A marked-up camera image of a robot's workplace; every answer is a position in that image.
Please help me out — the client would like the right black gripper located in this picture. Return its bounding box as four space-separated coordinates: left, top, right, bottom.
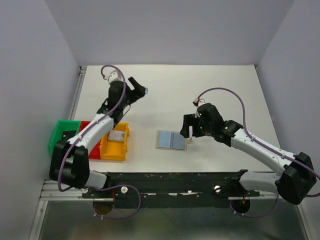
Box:
179 113 213 138

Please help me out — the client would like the beige card holder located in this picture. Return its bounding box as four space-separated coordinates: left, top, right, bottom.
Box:
155 130 193 151

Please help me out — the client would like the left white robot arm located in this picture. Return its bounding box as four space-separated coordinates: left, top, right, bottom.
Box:
49 77 147 198

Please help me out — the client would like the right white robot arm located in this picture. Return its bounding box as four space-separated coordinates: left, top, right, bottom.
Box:
180 103 317 205

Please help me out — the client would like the card in yellow bin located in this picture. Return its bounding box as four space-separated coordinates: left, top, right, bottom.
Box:
108 130 126 143

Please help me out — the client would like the yellow plastic bin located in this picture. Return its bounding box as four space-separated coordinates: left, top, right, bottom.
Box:
99 122 130 162

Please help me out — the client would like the red plastic bin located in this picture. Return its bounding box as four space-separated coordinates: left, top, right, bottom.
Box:
79 120 102 160

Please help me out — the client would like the green plastic bin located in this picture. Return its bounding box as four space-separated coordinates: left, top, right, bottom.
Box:
48 120 81 156

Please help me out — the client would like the black item in green bin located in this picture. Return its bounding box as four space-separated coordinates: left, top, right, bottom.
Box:
61 130 77 141

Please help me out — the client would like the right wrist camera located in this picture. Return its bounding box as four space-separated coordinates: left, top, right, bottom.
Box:
192 97 207 108

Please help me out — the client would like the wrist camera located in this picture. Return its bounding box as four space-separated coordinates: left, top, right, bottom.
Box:
192 97 207 108
106 70 123 85

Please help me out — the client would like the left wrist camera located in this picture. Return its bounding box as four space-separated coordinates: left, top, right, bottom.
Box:
106 70 123 85

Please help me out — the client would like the aluminium side rail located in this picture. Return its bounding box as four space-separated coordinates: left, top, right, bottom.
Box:
68 66 87 121

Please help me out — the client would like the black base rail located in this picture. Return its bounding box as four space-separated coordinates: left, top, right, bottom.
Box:
82 170 260 209

